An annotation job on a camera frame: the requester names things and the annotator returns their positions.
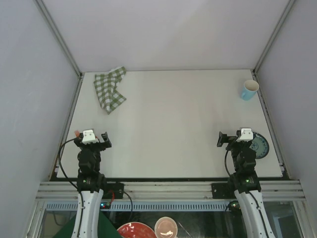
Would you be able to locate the green white checkered cloth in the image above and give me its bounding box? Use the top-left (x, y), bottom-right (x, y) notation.
top-left (94, 66), bottom-right (127, 115)

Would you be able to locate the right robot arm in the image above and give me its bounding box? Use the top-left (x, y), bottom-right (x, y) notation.
top-left (216, 128), bottom-right (275, 238)

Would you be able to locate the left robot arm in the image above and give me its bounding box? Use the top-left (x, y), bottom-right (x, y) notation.
top-left (71, 129), bottom-right (112, 238)

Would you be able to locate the blue patterned plate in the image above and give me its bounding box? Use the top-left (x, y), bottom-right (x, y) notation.
top-left (250, 132), bottom-right (269, 159)

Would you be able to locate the light blue mug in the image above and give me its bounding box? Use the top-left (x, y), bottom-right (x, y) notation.
top-left (241, 80), bottom-right (260, 101)

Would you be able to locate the green board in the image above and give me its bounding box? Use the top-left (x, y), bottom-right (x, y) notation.
top-left (53, 212), bottom-right (122, 238)

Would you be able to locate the red plate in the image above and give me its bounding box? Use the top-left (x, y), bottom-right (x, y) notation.
top-left (117, 222), bottom-right (157, 238)

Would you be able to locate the pink bowl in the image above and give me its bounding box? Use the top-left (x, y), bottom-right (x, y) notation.
top-left (154, 217), bottom-right (178, 238)

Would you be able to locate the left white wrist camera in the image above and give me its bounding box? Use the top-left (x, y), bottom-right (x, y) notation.
top-left (82, 129), bottom-right (99, 144)

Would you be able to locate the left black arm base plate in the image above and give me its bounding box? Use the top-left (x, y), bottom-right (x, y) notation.
top-left (103, 182), bottom-right (124, 199)

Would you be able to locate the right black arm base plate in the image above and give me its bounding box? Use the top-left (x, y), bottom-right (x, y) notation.
top-left (211, 183), bottom-right (235, 199)

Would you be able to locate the aluminium frame rail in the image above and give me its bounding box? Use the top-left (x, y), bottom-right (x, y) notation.
top-left (36, 180), bottom-right (306, 201)

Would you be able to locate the perforated grey cable tray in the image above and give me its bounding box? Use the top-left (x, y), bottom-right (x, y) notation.
top-left (46, 201), bottom-right (236, 212)

